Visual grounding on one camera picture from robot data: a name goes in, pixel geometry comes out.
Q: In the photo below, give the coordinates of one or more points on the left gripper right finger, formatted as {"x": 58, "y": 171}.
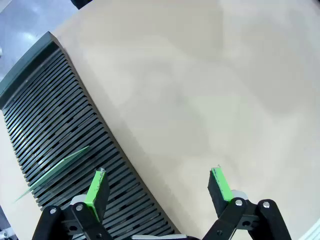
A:
{"x": 222, "y": 190}

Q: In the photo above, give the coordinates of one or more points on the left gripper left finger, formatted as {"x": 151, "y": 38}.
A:
{"x": 96, "y": 197}

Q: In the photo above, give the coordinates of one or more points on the green PCB board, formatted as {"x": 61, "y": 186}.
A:
{"x": 57, "y": 166}

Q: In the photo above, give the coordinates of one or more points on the black slotted PCB rack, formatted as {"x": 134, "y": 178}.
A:
{"x": 62, "y": 112}

